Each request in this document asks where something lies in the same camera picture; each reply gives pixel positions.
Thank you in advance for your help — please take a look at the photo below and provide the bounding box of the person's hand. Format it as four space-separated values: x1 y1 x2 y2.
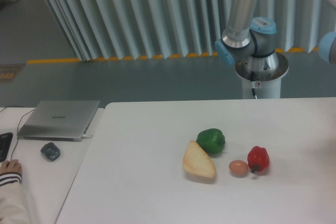
1 159 23 176

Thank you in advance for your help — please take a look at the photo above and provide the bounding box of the white sleeved forearm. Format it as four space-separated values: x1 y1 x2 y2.
1 172 32 223

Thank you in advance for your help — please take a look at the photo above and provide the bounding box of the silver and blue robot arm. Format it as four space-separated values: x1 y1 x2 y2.
215 0 335 64

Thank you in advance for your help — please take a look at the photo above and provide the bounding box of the green bell pepper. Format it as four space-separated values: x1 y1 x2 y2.
196 128 226 154

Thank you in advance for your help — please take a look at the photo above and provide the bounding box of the red bell pepper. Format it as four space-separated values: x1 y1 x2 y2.
247 146 270 173

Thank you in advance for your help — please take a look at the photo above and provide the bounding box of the black keyboard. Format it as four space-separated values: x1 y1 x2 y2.
0 132 13 162

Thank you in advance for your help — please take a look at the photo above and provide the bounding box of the silver closed laptop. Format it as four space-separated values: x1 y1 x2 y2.
17 100 100 142

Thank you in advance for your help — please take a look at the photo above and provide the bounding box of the white folding screen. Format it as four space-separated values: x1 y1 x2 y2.
46 0 335 61

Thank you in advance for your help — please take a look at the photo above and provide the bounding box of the toasted bread slice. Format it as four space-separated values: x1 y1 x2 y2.
182 141 216 179

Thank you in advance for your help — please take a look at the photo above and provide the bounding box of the brown egg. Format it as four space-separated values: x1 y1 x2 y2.
229 160 248 176

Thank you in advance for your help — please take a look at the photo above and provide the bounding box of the black cable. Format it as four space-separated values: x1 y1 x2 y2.
0 105 36 162

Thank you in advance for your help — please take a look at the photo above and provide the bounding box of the robot base cable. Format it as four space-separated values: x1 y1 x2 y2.
250 70 258 100

